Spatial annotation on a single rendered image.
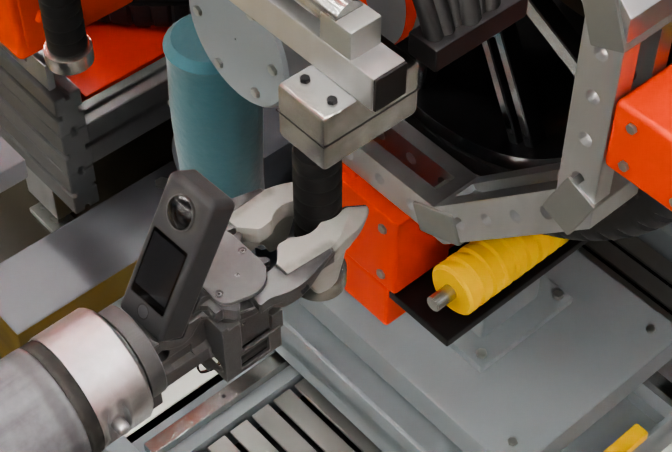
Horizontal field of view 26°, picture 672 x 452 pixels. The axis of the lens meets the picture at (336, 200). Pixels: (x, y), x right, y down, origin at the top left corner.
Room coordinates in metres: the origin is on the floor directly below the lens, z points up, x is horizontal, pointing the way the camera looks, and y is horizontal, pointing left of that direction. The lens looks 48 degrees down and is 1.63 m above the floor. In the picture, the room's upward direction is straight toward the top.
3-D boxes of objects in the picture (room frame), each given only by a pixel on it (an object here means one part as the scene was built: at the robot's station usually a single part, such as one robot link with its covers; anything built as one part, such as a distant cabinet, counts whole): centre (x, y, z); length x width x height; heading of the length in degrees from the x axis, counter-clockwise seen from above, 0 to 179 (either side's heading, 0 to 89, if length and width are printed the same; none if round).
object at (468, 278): (0.98, -0.20, 0.51); 0.29 x 0.06 x 0.06; 131
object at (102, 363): (0.58, 0.16, 0.81); 0.10 x 0.05 x 0.09; 41
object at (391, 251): (1.03, -0.08, 0.48); 0.16 x 0.12 x 0.17; 131
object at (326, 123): (0.74, -0.01, 0.93); 0.09 x 0.05 x 0.05; 131
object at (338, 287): (0.72, 0.01, 0.83); 0.04 x 0.04 x 0.16
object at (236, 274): (0.64, 0.10, 0.80); 0.12 x 0.08 x 0.09; 131
